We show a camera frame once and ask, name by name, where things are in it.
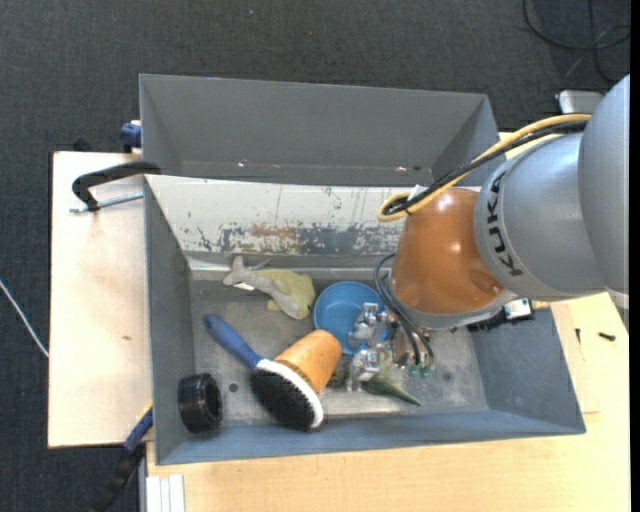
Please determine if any black ring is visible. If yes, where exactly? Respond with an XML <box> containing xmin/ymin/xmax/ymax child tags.
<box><xmin>176</xmin><ymin>372</ymin><xmax>225</xmax><ymax>435</ymax></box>

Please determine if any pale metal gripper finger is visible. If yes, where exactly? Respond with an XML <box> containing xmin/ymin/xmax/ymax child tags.
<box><xmin>347</xmin><ymin>301</ymin><xmax>390</xmax><ymax>352</ymax></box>
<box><xmin>345</xmin><ymin>348</ymin><xmax>387</xmax><ymax>394</ymax></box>

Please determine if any orange cup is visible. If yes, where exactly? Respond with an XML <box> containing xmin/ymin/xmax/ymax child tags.
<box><xmin>273</xmin><ymin>328</ymin><xmax>344</xmax><ymax>397</ymax></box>

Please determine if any grey metal bin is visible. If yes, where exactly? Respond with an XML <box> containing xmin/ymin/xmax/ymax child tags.
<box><xmin>138</xmin><ymin>73</ymin><xmax>588</xmax><ymax>467</ymax></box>

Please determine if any grey and yellow plush whale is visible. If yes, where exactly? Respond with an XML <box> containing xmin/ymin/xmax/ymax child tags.
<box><xmin>221</xmin><ymin>255</ymin><xmax>318</xmax><ymax>321</ymax></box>

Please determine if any green toy dinosaur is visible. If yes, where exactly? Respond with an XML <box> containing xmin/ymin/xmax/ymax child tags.
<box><xmin>327</xmin><ymin>349</ymin><xmax>424</xmax><ymax>408</ymax></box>

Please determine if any blue bowl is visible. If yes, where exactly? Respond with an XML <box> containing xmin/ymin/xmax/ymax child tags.
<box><xmin>312</xmin><ymin>280</ymin><xmax>397</xmax><ymax>352</ymax></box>

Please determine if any pale wood board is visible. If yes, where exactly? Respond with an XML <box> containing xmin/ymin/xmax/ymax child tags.
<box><xmin>46</xmin><ymin>150</ymin><xmax>155</xmax><ymax>449</ymax></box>

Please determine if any black cylinder on white bracket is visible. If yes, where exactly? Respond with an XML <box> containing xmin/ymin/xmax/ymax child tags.
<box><xmin>465</xmin><ymin>297</ymin><xmax>537</xmax><ymax>332</ymax></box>

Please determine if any blue-handled black bristle brush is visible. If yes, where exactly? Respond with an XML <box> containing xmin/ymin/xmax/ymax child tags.
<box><xmin>201</xmin><ymin>313</ymin><xmax>327</xmax><ymax>433</ymax></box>

